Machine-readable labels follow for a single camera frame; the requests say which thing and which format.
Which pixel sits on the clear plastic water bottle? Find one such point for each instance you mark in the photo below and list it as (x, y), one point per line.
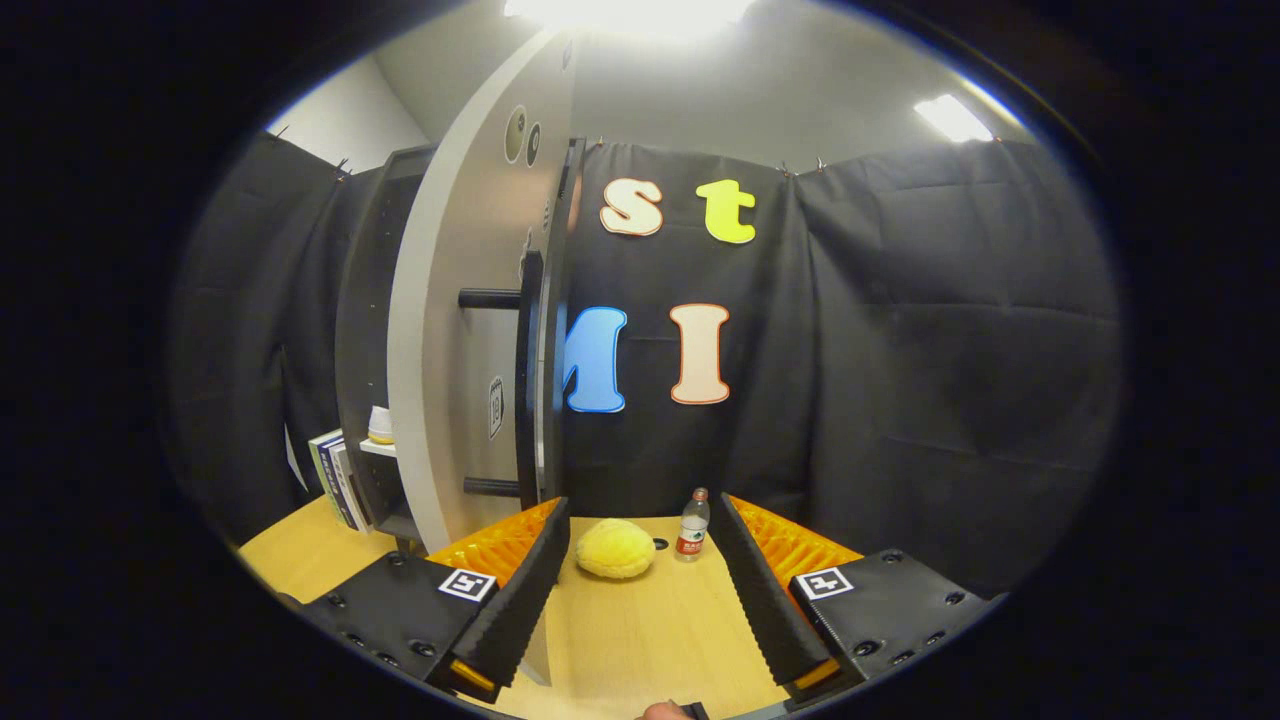
(692, 530)

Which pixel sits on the white cabinet shelf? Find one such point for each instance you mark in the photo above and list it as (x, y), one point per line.
(378, 449)

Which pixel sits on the white spine book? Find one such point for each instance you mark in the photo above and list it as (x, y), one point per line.
(352, 490)

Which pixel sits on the grey shoe cabinet door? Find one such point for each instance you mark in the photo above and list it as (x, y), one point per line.
(450, 380)

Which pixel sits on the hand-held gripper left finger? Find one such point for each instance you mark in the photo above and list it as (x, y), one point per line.
(525, 590)

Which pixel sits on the yellow plush toy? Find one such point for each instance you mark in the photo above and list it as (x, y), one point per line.
(615, 548)

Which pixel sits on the white shoe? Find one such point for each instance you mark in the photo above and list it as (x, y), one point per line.
(381, 425)

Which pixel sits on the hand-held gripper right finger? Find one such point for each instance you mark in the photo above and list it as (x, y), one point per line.
(760, 590)

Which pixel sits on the small ceiling light panel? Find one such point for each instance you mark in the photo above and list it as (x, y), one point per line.
(952, 118)

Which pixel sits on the black backdrop cloth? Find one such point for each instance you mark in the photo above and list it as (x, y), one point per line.
(950, 380)

